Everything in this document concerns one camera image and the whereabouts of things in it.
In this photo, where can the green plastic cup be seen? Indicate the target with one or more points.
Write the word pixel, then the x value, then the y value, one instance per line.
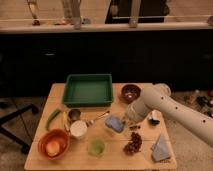
pixel 96 147

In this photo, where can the black office chair base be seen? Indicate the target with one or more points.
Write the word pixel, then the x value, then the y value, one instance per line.
pixel 12 124

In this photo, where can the small black white object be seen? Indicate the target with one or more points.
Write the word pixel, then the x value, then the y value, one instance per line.
pixel 153 119

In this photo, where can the green plastic tray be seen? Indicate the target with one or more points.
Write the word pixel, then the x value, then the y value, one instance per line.
pixel 88 90

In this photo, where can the green cucumber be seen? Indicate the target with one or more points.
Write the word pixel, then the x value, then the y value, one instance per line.
pixel 51 117

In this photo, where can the yellow fruit in bowl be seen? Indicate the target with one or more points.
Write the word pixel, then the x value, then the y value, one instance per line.
pixel 53 148

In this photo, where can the orange plastic bowl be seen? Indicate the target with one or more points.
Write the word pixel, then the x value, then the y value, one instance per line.
pixel 58 135

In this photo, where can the grey folded cloth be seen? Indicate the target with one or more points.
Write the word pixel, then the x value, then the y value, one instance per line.
pixel 160 149

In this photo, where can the blue sponge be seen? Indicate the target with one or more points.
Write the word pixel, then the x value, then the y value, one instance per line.
pixel 114 123

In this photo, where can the dark red bowl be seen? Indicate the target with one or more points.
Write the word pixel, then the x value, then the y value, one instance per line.
pixel 130 92

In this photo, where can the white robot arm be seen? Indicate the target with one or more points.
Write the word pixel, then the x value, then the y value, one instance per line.
pixel 158 97

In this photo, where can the white cup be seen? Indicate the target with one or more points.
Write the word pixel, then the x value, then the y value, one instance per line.
pixel 78 129

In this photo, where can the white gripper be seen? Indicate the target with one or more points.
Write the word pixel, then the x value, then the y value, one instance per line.
pixel 136 111

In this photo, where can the yellow banana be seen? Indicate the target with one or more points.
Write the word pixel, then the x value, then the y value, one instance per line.
pixel 66 122

